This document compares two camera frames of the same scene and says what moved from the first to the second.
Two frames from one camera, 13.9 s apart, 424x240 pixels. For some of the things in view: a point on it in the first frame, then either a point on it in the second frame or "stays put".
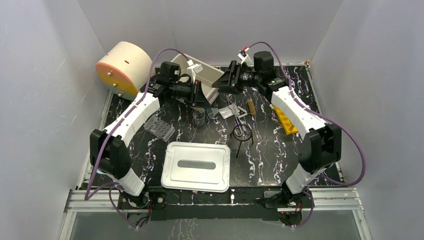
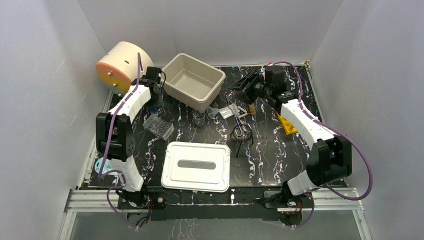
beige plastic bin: [206, 76] stays put
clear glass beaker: [199, 117] stays put
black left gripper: [194, 93] → [156, 85]
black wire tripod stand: [242, 133] stays put
